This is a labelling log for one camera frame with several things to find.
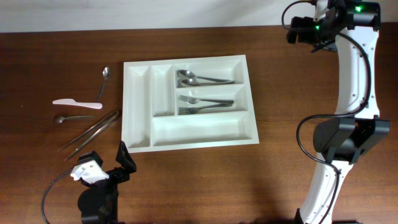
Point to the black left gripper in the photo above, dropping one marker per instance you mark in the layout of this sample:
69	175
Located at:
124	175

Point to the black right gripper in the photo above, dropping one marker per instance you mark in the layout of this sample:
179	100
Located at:
294	30

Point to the long steel tongs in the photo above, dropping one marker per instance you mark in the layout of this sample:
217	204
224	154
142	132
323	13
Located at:
91	133

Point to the steel fork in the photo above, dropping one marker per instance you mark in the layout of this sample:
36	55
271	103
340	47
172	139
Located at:
193	100
195	110

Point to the large steel spoon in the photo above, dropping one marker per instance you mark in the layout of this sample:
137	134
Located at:
190	75
188	83

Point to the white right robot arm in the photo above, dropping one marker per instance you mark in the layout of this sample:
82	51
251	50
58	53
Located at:
350	28

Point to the small steel teaspoon lower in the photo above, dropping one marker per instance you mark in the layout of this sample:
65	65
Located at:
61	119

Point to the small steel teaspoon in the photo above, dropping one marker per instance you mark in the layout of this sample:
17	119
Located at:
61	119
106	73

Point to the white plastic cutlery tray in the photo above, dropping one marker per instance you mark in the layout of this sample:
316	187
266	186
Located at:
150	120

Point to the small steel teaspoon upper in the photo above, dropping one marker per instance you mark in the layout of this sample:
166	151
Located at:
106	73

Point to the steel fork in tray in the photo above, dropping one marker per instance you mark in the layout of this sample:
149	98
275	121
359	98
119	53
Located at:
195	110

